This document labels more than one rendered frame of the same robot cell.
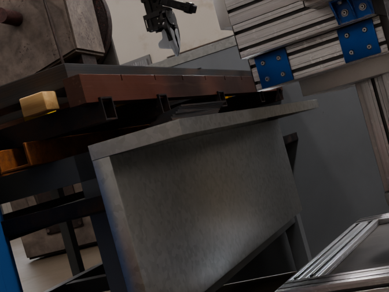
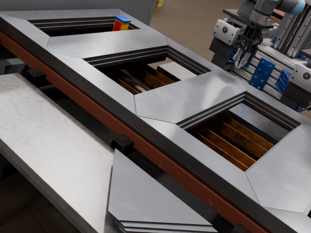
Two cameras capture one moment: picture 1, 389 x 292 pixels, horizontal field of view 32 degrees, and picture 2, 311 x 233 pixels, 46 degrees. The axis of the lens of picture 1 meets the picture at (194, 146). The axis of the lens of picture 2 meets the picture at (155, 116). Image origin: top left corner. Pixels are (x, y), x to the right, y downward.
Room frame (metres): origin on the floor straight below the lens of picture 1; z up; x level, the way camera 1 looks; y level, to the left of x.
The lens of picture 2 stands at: (2.24, 1.57, 1.43)
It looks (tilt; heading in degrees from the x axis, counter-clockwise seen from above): 29 degrees down; 276
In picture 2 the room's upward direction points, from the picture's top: 21 degrees clockwise
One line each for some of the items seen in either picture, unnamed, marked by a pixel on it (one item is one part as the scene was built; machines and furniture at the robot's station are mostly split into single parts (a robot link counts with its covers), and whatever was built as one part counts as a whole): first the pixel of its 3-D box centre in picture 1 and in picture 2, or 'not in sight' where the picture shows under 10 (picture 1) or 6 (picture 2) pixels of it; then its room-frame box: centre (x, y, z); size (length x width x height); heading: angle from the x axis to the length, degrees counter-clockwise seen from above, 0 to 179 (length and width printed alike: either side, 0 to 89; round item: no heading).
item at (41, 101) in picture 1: (39, 103); not in sight; (1.40, 0.29, 0.79); 0.06 x 0.05 x 0.04; 68
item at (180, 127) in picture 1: (238, 120); (266, 126); (1.87, -0.14, 0.66); 1.30 x 0.20 x 0.03; 158
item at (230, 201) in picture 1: (230, 193); not in sight; (1.90, -0.06, 0.47); 1.30 x 0.04 x 0.35; 158
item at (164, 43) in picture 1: (167, 43); (242, 60); (2.13, 0.00, 0.97); 0.06 x 0.03 x 0.09; 68
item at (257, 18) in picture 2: not in sight; (259, 18); (2.14, -0.01, 1.15); 0.08 x 0.08 x 0.05
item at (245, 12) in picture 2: not in sight; (253, 8); (2.16, -0.59, 1.09); 0.15 x 0.15 x 0.10
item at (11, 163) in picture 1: (170, 130); (208, 113); (2.17, 0.06, 0.70); 1.66 x 0.08 x 0.05; 158
